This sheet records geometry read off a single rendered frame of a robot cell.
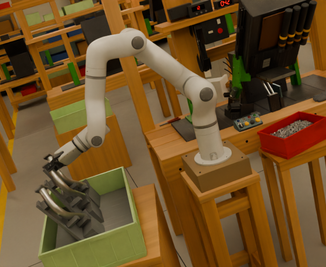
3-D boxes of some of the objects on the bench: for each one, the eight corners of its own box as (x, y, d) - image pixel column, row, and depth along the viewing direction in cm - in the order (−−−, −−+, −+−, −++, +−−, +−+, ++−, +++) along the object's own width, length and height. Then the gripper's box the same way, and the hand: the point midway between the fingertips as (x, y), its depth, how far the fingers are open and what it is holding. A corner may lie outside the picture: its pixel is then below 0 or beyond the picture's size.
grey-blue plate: (285, 106, 263) (281, 85, 258) (282, 107, 263) (278, 86, 258) (278, 103, 272) (274, 82, 267) (275, 104, 272) (271, 83, 267)
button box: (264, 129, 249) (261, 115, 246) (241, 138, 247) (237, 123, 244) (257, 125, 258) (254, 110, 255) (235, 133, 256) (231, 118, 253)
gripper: (76, 145, 185) (43, 172, 184) (90, 155, 200) (60, 180, 199) (67, 133, 188) (35, 160, 187) (82, 144, 203) (52, 169, 202)
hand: (51, 168), depth 193 cm, fingers closed on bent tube, 3 cm apart
